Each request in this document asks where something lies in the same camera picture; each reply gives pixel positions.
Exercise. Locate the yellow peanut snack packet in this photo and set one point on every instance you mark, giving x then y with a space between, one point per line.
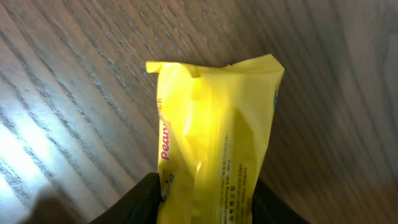
214 130

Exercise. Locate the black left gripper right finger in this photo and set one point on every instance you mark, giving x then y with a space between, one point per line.
268 208

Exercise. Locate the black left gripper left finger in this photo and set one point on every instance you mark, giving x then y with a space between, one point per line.
139 205

